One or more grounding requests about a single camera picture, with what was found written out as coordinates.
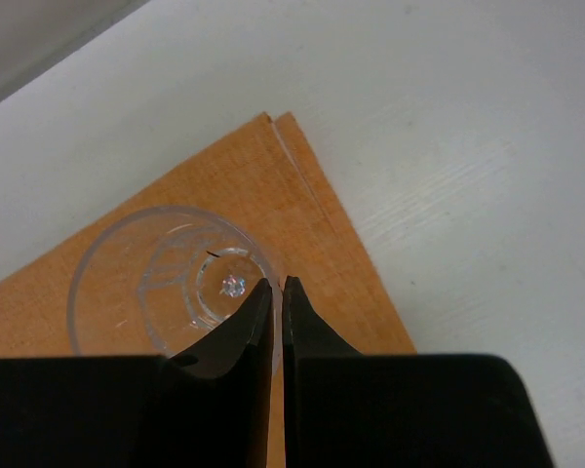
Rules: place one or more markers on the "clear plastic cup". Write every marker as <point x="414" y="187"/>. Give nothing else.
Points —
<point x="161" y="279"/>

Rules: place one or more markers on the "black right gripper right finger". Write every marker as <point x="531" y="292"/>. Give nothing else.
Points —
<point x="343" y="408"/>

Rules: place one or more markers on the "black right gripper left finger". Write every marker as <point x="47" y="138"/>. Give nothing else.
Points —
<point x="207" y="406"/>

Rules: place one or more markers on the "orange cloth placemat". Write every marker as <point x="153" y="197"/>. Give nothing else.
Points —
<point x="265" y="179"/>

